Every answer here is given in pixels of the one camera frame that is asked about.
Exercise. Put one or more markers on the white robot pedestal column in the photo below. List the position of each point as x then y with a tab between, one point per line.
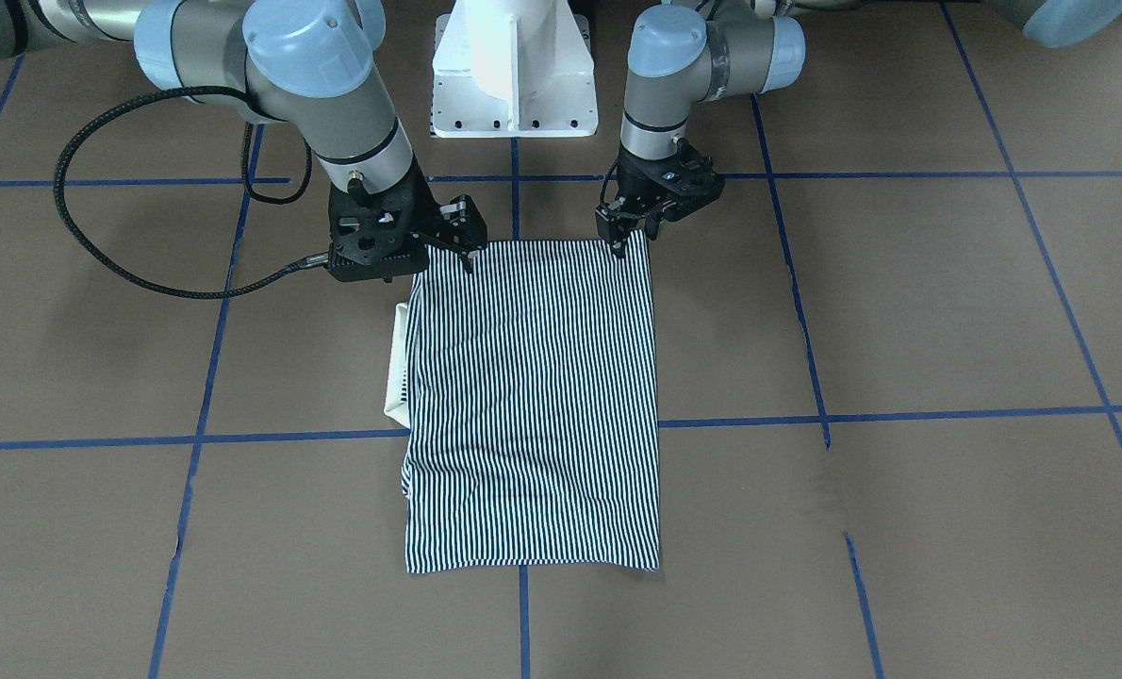
513	69

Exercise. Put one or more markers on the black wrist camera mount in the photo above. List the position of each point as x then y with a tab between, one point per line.
373	246
698	187

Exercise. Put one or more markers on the blue white striped polo shirt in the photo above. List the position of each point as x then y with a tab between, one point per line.
530	385

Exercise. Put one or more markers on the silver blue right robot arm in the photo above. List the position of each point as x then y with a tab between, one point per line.
307	63

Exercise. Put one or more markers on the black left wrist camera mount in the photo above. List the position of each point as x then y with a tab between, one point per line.
698	187

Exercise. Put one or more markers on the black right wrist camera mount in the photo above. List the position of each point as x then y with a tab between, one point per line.
373	246

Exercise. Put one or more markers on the brown paper table cover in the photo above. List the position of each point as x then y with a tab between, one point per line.
889	368

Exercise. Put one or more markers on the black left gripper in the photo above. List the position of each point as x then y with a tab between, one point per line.
643	190

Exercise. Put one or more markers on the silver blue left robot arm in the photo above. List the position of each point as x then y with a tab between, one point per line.
683	54

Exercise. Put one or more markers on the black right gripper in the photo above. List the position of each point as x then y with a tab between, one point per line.
420	205

